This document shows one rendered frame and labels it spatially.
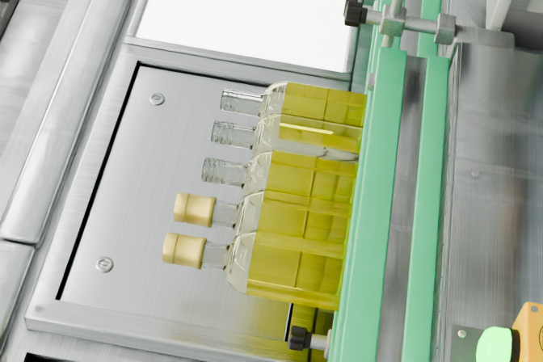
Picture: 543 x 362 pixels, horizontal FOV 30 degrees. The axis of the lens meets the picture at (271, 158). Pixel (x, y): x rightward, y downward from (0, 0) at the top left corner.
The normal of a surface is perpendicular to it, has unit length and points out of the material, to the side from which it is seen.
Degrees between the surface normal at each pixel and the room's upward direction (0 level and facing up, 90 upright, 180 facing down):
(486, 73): 90
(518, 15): 90
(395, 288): 90
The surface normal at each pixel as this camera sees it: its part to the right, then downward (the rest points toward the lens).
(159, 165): 0.09, -0.63
